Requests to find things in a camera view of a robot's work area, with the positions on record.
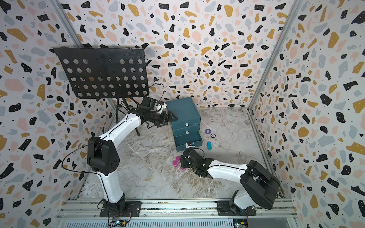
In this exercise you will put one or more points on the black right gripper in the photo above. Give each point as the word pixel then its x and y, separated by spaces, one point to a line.
pixel 183 161

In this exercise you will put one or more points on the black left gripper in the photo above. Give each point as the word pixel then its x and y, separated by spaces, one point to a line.
pixel 165 121

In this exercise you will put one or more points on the teal drawer cabinet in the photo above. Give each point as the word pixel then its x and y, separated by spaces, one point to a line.
pixel 187 126

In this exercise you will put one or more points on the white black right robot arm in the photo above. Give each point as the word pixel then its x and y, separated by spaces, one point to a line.
pixel 260 186

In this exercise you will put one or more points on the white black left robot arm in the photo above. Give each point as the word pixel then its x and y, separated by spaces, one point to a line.
pixel 102 155

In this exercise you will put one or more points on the small teal block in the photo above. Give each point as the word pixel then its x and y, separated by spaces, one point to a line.
pixel 209 145

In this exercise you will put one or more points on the black perforated music stand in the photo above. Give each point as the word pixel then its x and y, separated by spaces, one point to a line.
pixel 96 73

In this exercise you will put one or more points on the green circuit board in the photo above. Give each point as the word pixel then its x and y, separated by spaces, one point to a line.
pixel 117 223

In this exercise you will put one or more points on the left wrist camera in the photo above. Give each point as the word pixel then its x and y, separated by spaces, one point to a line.
pixel 152 105

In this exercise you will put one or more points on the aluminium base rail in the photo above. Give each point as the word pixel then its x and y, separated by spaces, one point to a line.
pixel 178 213

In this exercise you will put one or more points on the aluminium corner post left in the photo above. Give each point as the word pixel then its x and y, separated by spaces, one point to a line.
pixel 65 21

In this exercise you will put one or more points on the aluminium corner post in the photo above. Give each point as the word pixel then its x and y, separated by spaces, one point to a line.
pixel 65 21
pixel 280 42

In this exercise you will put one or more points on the aluminium corner post right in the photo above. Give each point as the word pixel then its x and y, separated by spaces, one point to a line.
pixel 280 42

